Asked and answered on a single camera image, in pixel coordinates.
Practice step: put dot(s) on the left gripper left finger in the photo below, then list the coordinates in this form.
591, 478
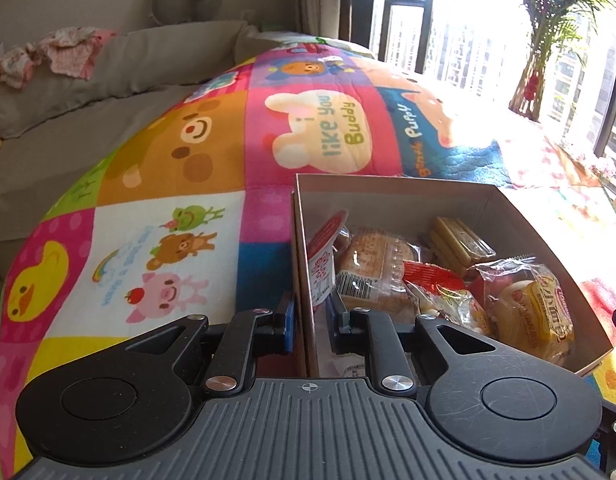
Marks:
233, 349

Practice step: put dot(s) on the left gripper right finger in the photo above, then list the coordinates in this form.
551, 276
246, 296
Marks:
383, 346

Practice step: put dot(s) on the red cartoon snack bag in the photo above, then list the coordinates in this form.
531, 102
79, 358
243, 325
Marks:
440, 292

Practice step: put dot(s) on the bread bun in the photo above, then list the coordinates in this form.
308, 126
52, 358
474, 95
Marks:
370, 269

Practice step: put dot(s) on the red lid jelly cup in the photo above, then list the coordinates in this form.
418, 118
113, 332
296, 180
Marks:
321, 258

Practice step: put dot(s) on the yellow cake packet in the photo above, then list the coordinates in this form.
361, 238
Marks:
524, 305

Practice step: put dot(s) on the biscuit sticks with pink dip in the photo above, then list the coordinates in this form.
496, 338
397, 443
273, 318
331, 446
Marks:
456, 246

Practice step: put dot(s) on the colourful cartoon play mat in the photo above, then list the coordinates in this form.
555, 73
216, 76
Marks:
193, 212

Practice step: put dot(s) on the grey bed pillow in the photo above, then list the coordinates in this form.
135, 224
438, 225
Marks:
140, 61

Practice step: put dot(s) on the potted palm plant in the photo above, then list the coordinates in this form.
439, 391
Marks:
553, 27

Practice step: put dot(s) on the pink floral cloth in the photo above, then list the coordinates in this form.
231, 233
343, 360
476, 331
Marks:
70, 52

